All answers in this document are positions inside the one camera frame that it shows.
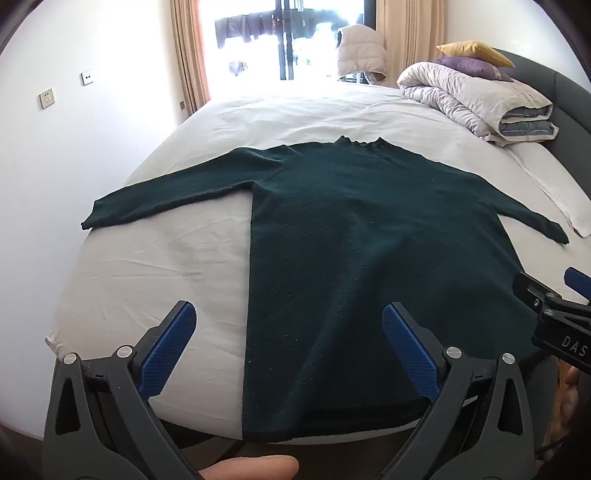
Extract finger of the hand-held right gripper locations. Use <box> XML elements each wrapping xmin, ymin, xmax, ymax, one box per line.
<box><xmin>513</xmin><ymin>271</ymin><xmax>561</xmax><ymax>319</ymax></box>
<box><xmin>564</xmin><ymin>267</ymin><xmax>591</xmax><ymax>305</ymax></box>

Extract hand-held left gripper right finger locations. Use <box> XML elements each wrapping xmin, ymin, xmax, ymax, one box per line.
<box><xmin>381</xmin><ymin>302</ymin><xmax>548</xmax><ymax>480</ymax></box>

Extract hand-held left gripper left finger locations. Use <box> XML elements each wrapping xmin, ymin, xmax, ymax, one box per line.
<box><xmin>42</xmin><ymin>300</ymin><xmax>204</xmax><ymax>480</ymax></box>

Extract dark green sweater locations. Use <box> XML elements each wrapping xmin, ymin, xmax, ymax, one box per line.
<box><xmin>81</xmin><ymin>135</ymin><xmax>570</xmax><ymax>441</ymax></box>

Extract row of hanging clothes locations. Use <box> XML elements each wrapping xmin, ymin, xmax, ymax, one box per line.
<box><xmin>215</xmin><ymin>13</ymin><xmax>278</xmax><ymax>77</ymax></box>

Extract person's left hand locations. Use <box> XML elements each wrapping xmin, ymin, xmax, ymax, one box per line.
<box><xmin>198</xmin><ymin>455</ymin><xmax>300</xmax><ymax>480</ymax></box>

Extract orange printed bag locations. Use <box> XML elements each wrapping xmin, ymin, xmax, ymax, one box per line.
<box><xmin>547</xmin><ymin>357</ymin><xmax>591</xmax><ymax>467</ymax></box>

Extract round white bed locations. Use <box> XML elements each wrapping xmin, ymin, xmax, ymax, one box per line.
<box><xmin>44</xmin><ymin>85</ymin><xmax>591</xmax><ymax>450</ymax></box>

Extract flat white pillow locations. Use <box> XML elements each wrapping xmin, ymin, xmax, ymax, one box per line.
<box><xmin>508</xmin><ymin>143</ymin><xmax>591</xmax><ymax>238</ymax></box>

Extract grey padded headboard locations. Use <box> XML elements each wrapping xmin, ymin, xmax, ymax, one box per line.
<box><xmin>492</xmin><ymin>48</ymin><xmax>591</xmax><ymax>208</ymax></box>

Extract folded grey quilt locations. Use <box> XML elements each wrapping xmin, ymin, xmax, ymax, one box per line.
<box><xmin>397</xmin><ymin>62</ymin><xmax>559</xmax><ymax>147</ymax></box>

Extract purple pillow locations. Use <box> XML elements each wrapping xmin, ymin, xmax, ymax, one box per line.
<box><xmin>436</xmin><ymin>56</ymin><xmax>514</xmax><ymax>83</ymax></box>

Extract yellow pillow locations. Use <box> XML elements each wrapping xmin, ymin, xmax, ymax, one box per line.
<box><xmin>436</xmin><ymin>41</ymin><xmax>515</xmax><ymax>68</ymax></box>

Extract beige curtain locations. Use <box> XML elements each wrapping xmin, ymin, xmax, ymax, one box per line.
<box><xmin>170</xmin><ymin>0</ymin><xmax>212</xmax><ymax>116</ymax></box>
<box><xmin>376</xmin><ymin>0</ymin><xmax>446</xmax><ymax>88</ymax></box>

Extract beige puffer vest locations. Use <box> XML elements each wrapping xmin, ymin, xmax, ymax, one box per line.
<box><xmin>336</xmin><ymin>24</ymin><xmax>389</xmax><ymax>84</ymax></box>

